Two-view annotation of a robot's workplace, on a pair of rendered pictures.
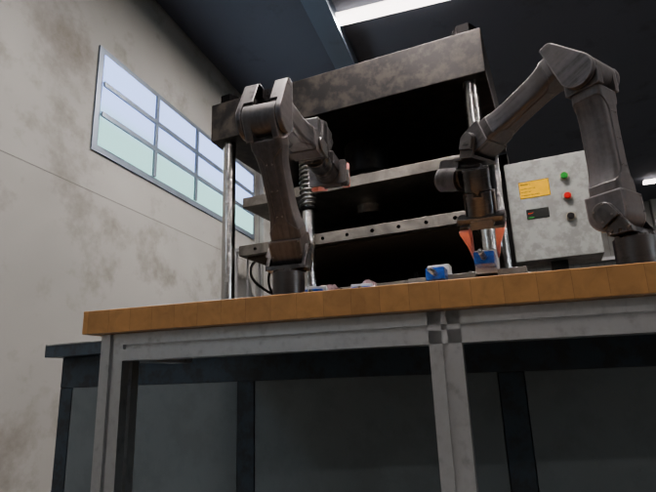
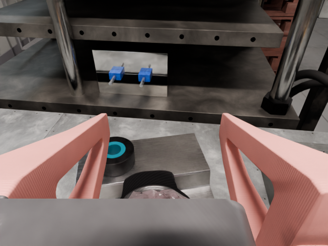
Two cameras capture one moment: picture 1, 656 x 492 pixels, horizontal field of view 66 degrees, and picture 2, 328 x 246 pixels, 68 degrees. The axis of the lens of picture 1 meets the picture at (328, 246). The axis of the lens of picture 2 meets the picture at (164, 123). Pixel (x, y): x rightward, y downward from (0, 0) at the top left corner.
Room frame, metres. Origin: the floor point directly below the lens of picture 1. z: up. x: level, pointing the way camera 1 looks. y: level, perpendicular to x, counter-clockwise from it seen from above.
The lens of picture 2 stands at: (1.25, 0.00, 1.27)
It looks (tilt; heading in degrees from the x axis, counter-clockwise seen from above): 37 degrees down; 343
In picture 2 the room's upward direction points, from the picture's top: straight up
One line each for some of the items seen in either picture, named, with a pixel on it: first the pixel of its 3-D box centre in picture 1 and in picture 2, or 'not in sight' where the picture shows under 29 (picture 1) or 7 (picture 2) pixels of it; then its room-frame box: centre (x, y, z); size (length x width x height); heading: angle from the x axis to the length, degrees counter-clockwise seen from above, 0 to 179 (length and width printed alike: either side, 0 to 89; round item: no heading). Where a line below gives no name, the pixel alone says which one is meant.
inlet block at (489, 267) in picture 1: (484, 258); not in sight; (1.08, -0.34, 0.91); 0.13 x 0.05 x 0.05; 157
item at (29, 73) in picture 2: not in sight; (138, 66); (2.40, -0.21, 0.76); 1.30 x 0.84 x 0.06; 66
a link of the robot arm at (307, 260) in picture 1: (288, 259); not in sight; (0.98, 0.08, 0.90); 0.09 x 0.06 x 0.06; 73
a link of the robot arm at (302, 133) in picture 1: (288, 135); not in sight; (0.98, 0.08, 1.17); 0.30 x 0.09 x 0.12; 163
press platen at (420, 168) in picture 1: (372, 204); not in sight; (2.45, -0.23, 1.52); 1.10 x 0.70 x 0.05; 66
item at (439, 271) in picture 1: (435, 273); not in sight; (1.13, -0.24, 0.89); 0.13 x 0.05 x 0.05; 156
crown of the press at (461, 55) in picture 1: (366, 157); not in sight; (2.40, -0.21, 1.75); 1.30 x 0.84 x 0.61; 66
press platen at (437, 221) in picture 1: (375, 252); not in sight; (2.44, -0.23, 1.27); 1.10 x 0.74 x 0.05; 66
